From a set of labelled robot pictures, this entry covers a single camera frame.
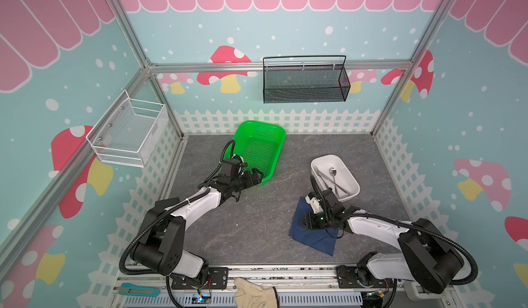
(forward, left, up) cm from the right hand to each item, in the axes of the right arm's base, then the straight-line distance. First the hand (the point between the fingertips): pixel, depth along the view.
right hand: (301, 222), depth 86 cm
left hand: (+15, +19, +9) cm, 26 cm away
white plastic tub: (+23, -24, -1) cm, 33 cm away
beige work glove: (-26, +20, 0) cm, 32 cm away
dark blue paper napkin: (-7, -8, -1) cm, 11 cm away
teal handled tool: (-24, +63, 0) cm, 68 cm away
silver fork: (+27, -12, -2) cm, 29 cm away
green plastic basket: (+46, +20, -1) cm, 50 cm away
